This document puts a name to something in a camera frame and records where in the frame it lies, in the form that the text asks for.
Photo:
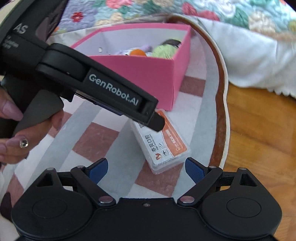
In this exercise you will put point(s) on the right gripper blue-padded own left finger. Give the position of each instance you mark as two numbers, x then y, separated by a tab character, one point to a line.
88	179

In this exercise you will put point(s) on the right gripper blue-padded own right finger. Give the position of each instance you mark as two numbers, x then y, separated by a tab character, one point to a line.
205	179

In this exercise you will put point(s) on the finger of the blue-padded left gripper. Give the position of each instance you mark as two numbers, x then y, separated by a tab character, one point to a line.
96	102

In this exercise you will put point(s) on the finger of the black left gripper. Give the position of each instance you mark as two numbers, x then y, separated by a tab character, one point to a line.
156	123

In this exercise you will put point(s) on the orange white floss box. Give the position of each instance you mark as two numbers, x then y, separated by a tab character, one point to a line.
162	150

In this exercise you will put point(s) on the orange makeup sponge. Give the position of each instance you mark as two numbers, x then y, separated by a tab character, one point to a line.
137	52

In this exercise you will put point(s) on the purple Kuromi plush toy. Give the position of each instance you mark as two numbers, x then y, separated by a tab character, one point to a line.
147	48

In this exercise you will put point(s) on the green yarn ball black label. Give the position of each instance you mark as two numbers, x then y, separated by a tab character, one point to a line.
166	49

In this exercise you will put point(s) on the left hand painted nails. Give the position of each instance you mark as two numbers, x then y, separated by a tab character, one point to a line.
14	150

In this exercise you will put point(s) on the checkered rug brown border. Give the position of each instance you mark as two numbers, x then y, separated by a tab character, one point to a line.
89	133

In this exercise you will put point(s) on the pink cardboard box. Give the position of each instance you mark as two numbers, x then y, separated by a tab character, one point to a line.
159	77

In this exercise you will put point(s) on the pink fuzzy sleeve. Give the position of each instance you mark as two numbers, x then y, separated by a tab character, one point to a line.
7	230

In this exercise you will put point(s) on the floral quilted bedspread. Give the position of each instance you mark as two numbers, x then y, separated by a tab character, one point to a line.
255	38

